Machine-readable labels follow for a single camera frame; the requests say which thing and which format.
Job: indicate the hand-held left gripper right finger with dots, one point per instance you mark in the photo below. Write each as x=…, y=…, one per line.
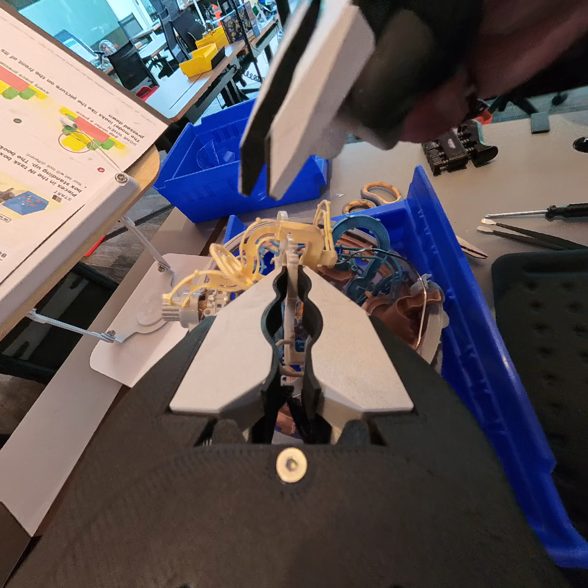
x=358, y=367

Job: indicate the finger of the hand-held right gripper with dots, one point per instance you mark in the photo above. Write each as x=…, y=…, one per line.
x=275, y=92
x=317, y=92

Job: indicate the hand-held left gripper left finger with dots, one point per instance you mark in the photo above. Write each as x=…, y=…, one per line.
x=220, y=367

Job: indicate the plastic marble maze toy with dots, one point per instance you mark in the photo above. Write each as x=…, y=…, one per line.
x=395, y=312

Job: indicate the blue tagged storage bin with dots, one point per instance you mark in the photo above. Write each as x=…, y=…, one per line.
x=459, y=321

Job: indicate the yellow plastic track piece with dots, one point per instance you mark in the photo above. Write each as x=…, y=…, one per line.
x=317, y=250

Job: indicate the person's right hand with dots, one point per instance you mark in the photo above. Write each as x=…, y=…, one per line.
x=528, y=46

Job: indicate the blue printed box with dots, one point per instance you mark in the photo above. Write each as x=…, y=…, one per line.
x=239, y=20

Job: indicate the yellow storage bin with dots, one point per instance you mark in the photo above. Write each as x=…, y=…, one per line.
x=213, y=39
x=197, y=64

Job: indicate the clear plastic dome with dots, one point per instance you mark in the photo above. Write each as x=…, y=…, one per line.
x=216, y=156

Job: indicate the white document stand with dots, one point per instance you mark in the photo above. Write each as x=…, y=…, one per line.
x=138, y=330

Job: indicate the wood-edged desk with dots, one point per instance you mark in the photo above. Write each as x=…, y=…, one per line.
x=183, y=96

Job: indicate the black tool bit holder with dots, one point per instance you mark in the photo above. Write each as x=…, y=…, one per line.
x=450, y=151

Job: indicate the black office chair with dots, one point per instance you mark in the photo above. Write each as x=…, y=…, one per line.
x=183, y=27
x=131, y=64

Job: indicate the black perforated wrist pad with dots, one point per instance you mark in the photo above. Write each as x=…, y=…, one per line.
x=542, y=344

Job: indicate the black round disc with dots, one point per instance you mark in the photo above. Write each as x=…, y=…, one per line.
x=581, y=144

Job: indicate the printed instruction sheet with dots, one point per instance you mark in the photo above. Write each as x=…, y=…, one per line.
x=69, y=115

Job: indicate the black tweezers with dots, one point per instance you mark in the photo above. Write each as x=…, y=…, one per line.
x=528, y=234

